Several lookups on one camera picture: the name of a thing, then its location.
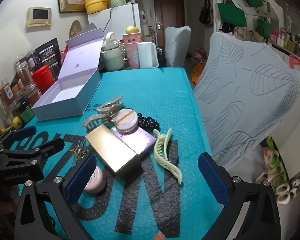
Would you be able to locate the orange white plastic bag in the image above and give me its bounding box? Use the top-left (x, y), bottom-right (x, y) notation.
top-left (191, 62), bottom-right (205, 84)

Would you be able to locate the purple label plastic jar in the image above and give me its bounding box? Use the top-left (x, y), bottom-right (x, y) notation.
top-left (27, 50), bottom-right (44, 68)

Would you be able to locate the white paper towel roll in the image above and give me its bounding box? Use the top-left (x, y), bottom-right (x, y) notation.
top-left (137, 42), bottom-right (157, 68)

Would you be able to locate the teal bubble mat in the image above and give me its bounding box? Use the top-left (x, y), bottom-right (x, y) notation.
top-left (19, 67), bottom-right (222, 240)

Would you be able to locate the white label dark jar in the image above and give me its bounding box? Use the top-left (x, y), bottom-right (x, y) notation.
top-left (15, 54), bottom-right (28, 67)

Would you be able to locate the white refrigerator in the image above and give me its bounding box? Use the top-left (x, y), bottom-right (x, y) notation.
top-left (87, 3), bottom-right (142, 40)

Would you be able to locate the yellow-green fruit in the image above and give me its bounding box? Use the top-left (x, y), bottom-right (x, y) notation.
top-left (12, 116), bottom-right (24, 128)

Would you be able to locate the small purple box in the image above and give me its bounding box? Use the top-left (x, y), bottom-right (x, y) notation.
top-left (110, 126), bottom-right (157, 157)

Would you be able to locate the black snack pouch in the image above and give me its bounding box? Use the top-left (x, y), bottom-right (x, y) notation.
top-left (35, 38), bottom-right (63, 75)

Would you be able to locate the black power cord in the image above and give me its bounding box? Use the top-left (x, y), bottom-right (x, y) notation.
top-left (104, 5), bottom-right (115, 34)

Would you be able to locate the pale green water bottle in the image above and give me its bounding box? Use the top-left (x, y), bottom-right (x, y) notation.
top-left (101, 32), bottom-right (124, 71)

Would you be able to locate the red canister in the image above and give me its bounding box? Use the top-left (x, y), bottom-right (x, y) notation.
top-left (32, 65), bottom-right (53, 98)

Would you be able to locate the black polka dot scrunchie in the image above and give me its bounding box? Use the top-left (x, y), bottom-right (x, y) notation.
top-left (136, 112), bottom-right (160, 132)

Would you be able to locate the green label dark jar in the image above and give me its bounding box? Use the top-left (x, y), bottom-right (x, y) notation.
top-left (18, 103), bottom-right (35, 123)

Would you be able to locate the grey leaf-pattern chair cover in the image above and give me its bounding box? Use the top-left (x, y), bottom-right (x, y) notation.
top-left (193, 32), bottom-right (300, 167)

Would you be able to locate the green slipper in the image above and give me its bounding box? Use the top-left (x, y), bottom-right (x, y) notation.
top-left (265, 135), bottom-right (289, 180)

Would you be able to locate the brown label plastic jar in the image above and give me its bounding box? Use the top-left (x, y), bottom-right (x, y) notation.
top-left (17, 61), bottom-right (33, 87)

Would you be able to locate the plain pink round tin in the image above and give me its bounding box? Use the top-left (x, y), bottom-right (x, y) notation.
top-left (84, 166), bottom-right (107, 193)

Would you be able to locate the grey leaf pattern chair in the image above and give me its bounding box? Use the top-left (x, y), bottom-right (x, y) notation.
top-left (164, 26), bottom-right (192, 68)

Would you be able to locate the pink cloth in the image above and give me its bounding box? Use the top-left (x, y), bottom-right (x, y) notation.
top-left (289, 55), bottom-right (300, 78)

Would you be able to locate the white pink slipper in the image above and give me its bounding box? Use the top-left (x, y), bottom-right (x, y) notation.
top-left (276, 179), bottom-right (300, 205)

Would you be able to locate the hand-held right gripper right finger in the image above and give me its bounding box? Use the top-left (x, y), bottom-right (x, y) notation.
top-left (198, 152), bottom-right (283, 240)

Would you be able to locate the pink panda paper cup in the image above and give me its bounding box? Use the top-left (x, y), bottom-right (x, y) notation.
top-left (122, 42), bottom-right (142, 69)

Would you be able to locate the woven fan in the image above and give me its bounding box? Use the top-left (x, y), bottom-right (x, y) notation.
top-left (69, 20), bottom-right (82, 39)

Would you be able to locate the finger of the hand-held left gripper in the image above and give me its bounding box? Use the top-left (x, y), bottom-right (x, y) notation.
top-left (0, 126), bottom-right (37, 153)
top-left (0, 139), bottom-right (65, 165)

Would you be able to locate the yellow pot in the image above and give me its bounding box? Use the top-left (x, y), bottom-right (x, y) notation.
top-left (82, 0), bottom-right (114, 15)

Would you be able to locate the white label orange jar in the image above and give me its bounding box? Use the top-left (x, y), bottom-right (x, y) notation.
top-left (0, 80), bottom-right (15, 107)

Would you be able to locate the wall intercom panel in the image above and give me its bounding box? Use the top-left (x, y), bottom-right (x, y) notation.
top-left (27, 7), bottom-right (52, 28)

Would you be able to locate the red-brown filled jar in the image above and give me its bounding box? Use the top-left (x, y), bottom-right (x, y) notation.
top-left (22, 82), bottom-right (42, 105)

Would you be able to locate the lavender gift box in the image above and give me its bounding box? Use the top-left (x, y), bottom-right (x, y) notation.
top-left (31, 27), bottom-right (104, 122)

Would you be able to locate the gold star hair clip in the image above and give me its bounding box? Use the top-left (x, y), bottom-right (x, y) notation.
top-left (69, 141), bottom-right (92, 160)

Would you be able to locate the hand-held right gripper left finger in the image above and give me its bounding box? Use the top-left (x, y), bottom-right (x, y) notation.
top-left (15, 152), bottom-right (98, 240)

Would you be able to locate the pale yellow hair claw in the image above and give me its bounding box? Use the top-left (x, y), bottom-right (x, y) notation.
top-left (153, 128), bottom-right (183, 184)

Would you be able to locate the row of shelf bottles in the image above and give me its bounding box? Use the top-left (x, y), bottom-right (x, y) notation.
top-left (269, 27), bottom-right (300, 63)

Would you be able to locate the black hanging bag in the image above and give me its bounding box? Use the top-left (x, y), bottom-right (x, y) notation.
top-left (199, 0), bottom-right (214, 25)

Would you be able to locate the brown door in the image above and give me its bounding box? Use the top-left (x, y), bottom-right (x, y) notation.
top-left (153, 0), bottom-right (185, 48)

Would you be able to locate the gold rectangular box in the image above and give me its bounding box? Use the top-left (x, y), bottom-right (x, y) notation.
top-left (85, 124), bottom-right (140, 178)

